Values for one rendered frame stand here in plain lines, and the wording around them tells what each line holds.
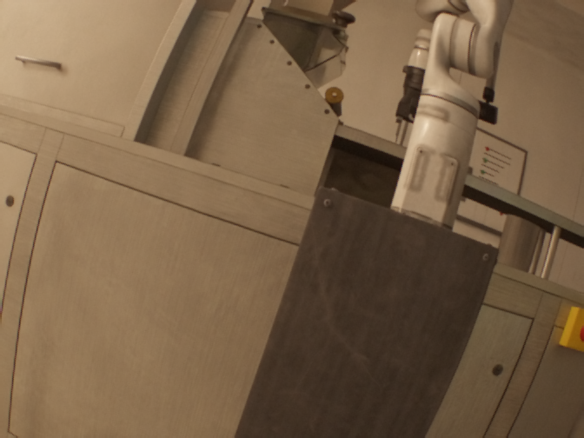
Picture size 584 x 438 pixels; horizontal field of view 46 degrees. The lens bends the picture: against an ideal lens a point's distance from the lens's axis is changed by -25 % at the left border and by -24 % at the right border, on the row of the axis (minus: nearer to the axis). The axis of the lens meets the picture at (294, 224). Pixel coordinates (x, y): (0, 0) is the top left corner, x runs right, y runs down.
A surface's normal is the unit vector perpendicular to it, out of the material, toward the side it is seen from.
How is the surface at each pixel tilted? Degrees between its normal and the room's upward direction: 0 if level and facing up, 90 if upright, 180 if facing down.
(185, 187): 90
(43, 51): 90
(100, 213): 90
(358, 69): 90
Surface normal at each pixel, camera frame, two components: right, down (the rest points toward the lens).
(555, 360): -0.05, -0.04
